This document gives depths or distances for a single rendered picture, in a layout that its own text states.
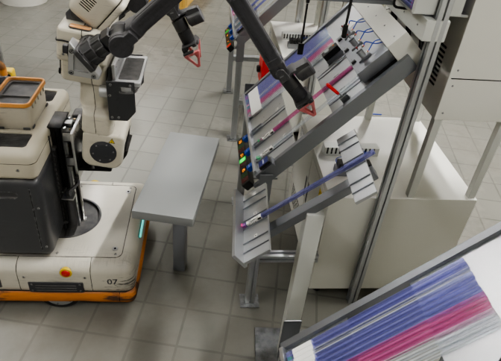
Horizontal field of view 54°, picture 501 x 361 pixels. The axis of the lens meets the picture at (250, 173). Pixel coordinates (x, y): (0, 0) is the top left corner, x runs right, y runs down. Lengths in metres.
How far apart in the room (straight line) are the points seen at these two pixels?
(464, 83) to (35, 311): 2.00
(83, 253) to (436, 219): 1.54
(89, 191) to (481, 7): 1.88
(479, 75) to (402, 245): 0.83
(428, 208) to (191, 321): 1.15
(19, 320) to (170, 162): 0.95
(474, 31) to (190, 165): 1.21
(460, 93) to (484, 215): 1.52
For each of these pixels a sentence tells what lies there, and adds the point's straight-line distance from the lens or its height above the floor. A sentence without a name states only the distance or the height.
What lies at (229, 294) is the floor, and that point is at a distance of 2.41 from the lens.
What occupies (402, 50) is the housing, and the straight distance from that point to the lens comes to 1.79.
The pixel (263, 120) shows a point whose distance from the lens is 2.18.
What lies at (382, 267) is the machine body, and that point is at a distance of 2.40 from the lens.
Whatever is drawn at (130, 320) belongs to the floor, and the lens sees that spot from 2.33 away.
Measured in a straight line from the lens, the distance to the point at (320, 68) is 2.15.
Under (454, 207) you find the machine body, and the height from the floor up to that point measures 0.58.
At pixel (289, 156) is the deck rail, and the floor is 0.82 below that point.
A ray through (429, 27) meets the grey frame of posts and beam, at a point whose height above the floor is 1.36.
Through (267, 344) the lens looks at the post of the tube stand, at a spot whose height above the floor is 0.01.
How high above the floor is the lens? 1.84
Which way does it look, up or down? 36 degrees down
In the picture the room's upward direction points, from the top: 6 degrees clockwise
